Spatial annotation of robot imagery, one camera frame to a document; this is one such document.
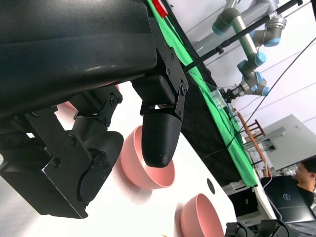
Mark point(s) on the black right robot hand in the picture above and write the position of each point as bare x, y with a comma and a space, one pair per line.
271, 228

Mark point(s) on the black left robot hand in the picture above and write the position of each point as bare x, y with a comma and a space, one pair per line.
74, 61

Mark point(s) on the grey blue industrial robot arm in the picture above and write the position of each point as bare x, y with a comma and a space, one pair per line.
247, 42

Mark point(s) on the black laptop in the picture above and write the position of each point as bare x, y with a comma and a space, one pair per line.
288, 200

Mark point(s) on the black equipment box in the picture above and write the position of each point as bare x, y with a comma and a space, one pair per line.
243, 202

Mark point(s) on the seated person with glasses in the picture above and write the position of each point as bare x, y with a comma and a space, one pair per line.
306, 172

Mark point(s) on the black round table grommet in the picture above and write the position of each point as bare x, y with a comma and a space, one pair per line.
210, 185

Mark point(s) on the brown wooden rack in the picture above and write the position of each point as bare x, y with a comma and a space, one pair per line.
249, 134

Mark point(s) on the red object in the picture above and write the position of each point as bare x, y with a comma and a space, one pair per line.
160, 7

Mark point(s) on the green table cloth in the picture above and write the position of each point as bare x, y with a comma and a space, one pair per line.
223, 121

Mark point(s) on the clear plastic box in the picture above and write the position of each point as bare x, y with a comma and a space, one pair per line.
218, 100

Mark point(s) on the black industrial robot gripper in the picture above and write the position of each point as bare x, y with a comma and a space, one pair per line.
230, 95

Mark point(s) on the black stand pole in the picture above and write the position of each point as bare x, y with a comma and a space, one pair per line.
237, 37

